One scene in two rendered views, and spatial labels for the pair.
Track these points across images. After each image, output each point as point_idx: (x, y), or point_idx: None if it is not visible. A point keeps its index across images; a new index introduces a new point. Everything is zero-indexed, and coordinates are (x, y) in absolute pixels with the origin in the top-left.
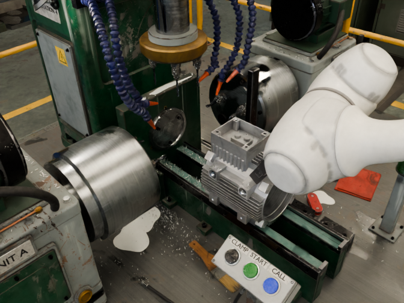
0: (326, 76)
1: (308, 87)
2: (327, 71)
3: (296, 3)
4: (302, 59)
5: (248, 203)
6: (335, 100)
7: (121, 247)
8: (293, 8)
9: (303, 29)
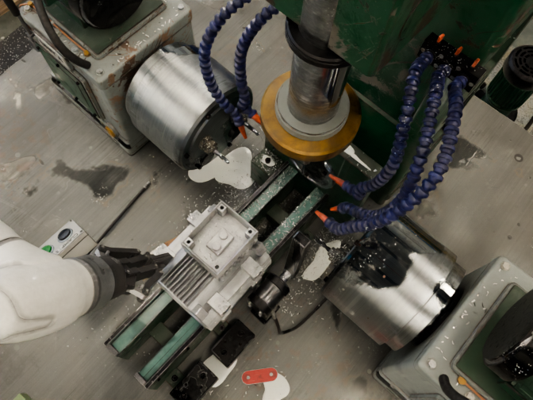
0: (7, 256)
1: (406, 364)
2: (13, 259)
3: (526, 321)
4: (435, 347)
5: None
6: None
7: None
8: (523, 319)
9: (491, 345)
